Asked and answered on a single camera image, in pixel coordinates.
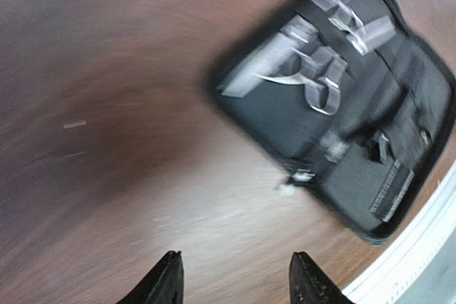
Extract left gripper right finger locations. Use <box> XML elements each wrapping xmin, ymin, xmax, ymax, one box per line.
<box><xmin>289</xmin><ymin>252</ymin><xmax>353</xmax><ymax>304</ymax></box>

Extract aluminium front rail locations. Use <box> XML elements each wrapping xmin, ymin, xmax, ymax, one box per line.
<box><xmin>342</xmin><ymin>165</ymin><xmax>455</xmax><ymax>303</ymax></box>

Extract black zip tool case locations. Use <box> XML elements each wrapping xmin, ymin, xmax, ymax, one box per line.
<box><xmin>205</xmin><ymin>0</ymin><xmax>455</xmax><ymax>246</ymax></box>

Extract silver thinning shears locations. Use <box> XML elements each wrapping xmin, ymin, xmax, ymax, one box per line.
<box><xmin>311</xmin><ymin>0</ymin><xmax>396</xmax><ymax>56</ymax></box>

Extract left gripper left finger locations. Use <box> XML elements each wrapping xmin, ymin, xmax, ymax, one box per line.
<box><xmin>120</xmin><ymin>251</ymin><xmax>184</xmax><ymax>304</ymax></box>

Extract black hair clip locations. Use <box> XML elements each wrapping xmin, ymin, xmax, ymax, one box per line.
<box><xmin>366</xmin><ymin>130</ymin><xmax>390</xmax><ymax>164</ymax></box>

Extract silver hair scissors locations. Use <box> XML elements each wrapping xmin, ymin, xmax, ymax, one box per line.
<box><xmin>221</xmin><ymin>16</ymin><xmax>347</xmax><ymax>115</ymax></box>

